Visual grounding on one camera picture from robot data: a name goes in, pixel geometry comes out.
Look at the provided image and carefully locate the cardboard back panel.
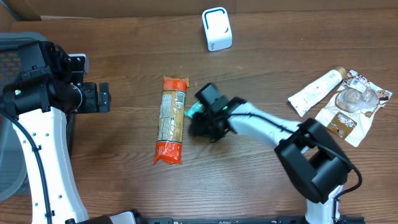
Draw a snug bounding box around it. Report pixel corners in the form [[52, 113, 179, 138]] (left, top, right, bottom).
[[5, 0, 397, 20]]

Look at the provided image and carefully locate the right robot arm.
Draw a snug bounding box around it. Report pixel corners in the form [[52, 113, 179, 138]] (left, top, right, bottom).
[[189, 83, 354, 223]]

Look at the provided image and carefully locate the white cream tube gold cap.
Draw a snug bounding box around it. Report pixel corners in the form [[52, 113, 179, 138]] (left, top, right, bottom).
[[288, 67, 348, 117]]

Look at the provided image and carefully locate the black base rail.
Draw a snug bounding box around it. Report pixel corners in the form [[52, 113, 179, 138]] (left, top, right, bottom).
[[136, 216, 365, 224]]

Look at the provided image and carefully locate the beige PanTree snack pouch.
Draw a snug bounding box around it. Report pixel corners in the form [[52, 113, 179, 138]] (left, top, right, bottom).
[[315, 70, 392, 147]]

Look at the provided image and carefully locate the white barcode scanner stand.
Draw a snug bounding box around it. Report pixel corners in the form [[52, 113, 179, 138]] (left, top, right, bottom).
[[201, 7, 233, 52]]

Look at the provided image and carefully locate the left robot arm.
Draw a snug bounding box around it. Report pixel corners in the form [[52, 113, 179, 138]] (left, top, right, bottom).
[[1, 40, 142, 223]]

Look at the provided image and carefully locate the grey plastic mesh basket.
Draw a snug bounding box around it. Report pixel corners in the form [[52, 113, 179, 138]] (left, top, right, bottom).
[[0, 32, 77, 202]]

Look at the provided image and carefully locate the orange spaghetti packet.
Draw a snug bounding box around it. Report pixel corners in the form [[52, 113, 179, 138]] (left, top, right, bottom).
[[154, 76, 189, 164]]

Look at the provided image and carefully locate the teal snack packet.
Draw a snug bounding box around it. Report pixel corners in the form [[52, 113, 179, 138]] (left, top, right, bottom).
[[184, 101, 204, 118]]

